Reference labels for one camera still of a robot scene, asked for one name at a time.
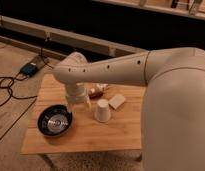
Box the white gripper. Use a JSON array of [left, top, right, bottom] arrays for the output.
[[65, 83, 91, 113]]

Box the brown pepper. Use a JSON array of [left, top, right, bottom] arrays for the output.
[[88, 89, 103, 99]]

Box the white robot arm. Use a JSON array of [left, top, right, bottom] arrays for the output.
[[54, 47, 205, 171]]

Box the white paper cup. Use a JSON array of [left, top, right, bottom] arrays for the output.
[[94, 99, 111, 123]]

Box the black metal bowl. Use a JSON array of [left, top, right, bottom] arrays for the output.
[[37, 104, 73, 137]]

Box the crumpled white wrapper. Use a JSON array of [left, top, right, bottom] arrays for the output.
[[96, 83, 109, 91]]

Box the beige sponge block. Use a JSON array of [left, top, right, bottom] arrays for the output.
[[109, 94, 126, 109]]

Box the wooden table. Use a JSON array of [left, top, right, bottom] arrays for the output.
[[21, 74, 145, 154]]

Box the blue power adapter box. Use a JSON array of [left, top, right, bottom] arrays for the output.
[[20, 63, 38, 76]]

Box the black floor cable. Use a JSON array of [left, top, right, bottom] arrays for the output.
[[0, 73, 38, 145]]

